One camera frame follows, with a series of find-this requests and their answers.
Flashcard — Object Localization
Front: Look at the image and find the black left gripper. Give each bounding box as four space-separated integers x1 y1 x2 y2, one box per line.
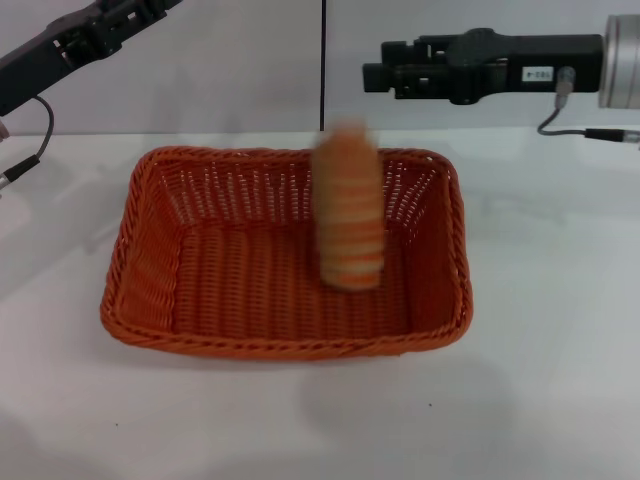
0 0 184 117

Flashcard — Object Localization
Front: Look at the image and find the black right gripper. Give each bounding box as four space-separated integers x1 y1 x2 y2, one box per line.
362 28 604 107

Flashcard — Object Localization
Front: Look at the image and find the striped orange toy bread roll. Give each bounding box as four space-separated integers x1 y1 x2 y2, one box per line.
310 115 387 292

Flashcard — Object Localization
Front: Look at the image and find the orange woven plastic basket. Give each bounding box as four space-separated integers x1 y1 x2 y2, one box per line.
99 144 474 363

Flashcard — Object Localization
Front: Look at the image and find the grey left gripper cable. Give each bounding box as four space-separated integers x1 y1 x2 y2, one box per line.
0 96 57 192

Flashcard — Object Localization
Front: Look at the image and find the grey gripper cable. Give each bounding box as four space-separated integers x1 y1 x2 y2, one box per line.
536 66 640 145
0 96 57 192

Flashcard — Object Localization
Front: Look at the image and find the grey right gripper cable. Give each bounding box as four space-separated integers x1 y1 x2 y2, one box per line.
536 66 640 145

